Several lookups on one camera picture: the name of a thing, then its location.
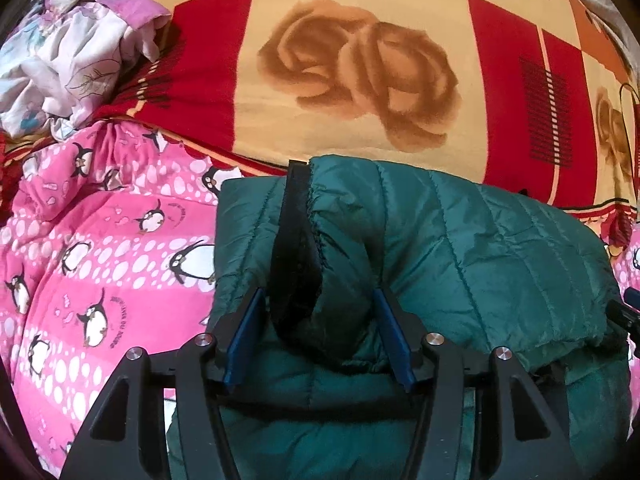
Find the red cream rose blanket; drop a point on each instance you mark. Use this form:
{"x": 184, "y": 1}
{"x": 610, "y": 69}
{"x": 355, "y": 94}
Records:
{"x": 526, "y": 95}

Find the dark green puffer jacket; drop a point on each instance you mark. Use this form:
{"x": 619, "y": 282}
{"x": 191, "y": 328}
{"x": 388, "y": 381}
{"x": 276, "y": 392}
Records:
{"x": 482, "y": 266}

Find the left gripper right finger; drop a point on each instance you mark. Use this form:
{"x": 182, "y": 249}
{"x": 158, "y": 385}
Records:
{"x": 521, "y": 425}

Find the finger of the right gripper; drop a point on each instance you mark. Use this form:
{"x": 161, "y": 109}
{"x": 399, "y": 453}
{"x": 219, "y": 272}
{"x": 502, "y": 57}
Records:
{"x": 625, "y": 313}

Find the pink penguin fleece blanket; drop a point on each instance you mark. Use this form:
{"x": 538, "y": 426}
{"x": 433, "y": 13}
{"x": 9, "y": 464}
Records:
{"x": 109, "y": 245}

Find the white lilac floral sheet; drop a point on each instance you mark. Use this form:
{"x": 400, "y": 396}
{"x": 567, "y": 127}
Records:
{"x": 65, "y": 57}

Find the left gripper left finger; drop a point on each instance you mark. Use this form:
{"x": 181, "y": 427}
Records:
{"x": 124, "y": 436}

